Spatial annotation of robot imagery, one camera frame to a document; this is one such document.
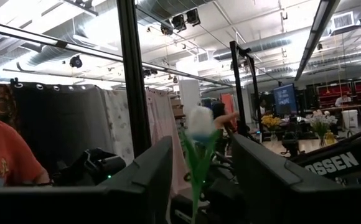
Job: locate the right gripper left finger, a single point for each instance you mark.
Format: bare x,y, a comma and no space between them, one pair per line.
130,199

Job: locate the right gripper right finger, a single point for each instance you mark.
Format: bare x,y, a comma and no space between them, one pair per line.
280,199

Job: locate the white artificial tulip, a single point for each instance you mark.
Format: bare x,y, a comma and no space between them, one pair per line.
200,123

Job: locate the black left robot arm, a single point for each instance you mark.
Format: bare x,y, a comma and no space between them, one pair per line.
333,165

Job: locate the yellow flower bouquet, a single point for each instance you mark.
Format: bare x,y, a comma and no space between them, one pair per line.
270,122

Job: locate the pale pink curtain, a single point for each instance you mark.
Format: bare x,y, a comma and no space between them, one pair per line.
158,118

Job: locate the pale flower bouquet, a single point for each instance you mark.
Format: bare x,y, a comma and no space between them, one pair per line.
320,123

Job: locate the person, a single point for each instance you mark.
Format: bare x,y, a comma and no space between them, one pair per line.
6,155
227,118
343,100

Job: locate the blue monitor screen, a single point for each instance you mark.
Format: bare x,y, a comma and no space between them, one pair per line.
284,99

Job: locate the black grommet curtain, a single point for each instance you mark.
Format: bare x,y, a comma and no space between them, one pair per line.
59,124

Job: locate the white bin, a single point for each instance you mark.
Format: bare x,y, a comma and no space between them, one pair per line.
350,118

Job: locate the red cabinet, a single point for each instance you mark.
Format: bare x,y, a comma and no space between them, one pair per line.
330,93

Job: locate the black ceiling spotlight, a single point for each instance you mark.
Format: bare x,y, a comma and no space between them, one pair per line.
166,29
179,21
193,15

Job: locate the black rig frame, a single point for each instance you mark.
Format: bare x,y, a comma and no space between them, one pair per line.
238,93

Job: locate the black vertical frame post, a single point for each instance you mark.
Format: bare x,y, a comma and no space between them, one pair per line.
134,77

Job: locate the black ceiling camera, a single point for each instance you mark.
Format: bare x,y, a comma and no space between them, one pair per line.
75,61

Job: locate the dark ceiling light rail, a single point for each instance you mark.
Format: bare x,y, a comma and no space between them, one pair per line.
314,34

